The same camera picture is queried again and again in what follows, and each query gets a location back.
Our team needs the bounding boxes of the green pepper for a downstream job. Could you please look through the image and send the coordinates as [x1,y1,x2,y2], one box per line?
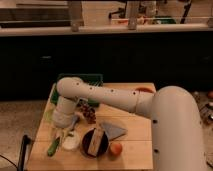
[47,138,60,157]

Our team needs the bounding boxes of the light green small cup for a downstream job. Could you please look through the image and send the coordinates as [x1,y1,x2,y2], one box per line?
[44,109,53,123]

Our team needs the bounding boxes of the wooden block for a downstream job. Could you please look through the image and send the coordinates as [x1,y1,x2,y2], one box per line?
[88,128,104,157]

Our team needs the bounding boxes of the orange fruit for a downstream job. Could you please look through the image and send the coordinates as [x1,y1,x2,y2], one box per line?
[109,142,123,156]

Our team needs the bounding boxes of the red grapes bunch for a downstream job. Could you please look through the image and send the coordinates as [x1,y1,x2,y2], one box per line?
[80,104,96,124]

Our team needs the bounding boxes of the green plastic tray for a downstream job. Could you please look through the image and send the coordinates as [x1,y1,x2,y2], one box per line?
[50,73,103,104]

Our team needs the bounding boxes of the blue folded cloth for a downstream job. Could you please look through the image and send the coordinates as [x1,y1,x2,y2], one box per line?
[100,122,127,140]

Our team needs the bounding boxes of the black chair frame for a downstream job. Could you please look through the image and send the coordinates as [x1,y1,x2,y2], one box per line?
[17,135,32,171]

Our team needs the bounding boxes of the orange plate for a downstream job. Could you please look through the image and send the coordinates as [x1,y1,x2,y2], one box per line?
[135,87,154,93]

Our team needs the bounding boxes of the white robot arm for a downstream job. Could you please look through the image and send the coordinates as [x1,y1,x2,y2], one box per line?
[52,77,207,171]

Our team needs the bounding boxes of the black round bowl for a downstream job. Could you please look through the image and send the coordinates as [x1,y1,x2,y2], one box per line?
[81,128,109,158]

